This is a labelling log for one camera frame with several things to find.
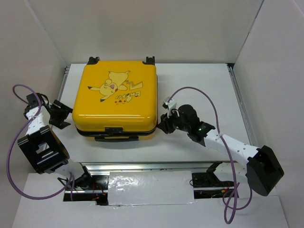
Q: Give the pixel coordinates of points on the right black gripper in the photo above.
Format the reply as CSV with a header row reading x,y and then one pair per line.
x,y
165,124

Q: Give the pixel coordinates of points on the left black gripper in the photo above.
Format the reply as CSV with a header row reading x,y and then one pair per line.
x,y
65,111

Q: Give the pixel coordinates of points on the yellow suitcase with grey lining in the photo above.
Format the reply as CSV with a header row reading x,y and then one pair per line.
x,y
117,100

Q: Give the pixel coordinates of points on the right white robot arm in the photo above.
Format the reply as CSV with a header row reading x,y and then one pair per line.
x,y
261,168

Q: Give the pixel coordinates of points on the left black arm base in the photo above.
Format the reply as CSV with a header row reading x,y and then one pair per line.
x,y
95,190

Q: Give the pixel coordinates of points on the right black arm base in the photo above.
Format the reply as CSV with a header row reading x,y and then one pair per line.
x,y
206,185

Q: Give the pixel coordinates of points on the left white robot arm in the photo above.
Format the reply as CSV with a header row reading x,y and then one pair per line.
x,y
43,149

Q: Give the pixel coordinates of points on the white foil cover sheet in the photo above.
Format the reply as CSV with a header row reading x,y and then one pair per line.
x,y
150,188

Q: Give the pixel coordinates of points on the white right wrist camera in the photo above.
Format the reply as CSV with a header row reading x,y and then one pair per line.
x,y
170,105

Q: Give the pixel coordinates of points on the aluminium front rail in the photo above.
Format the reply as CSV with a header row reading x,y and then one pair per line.
x,y
99,168

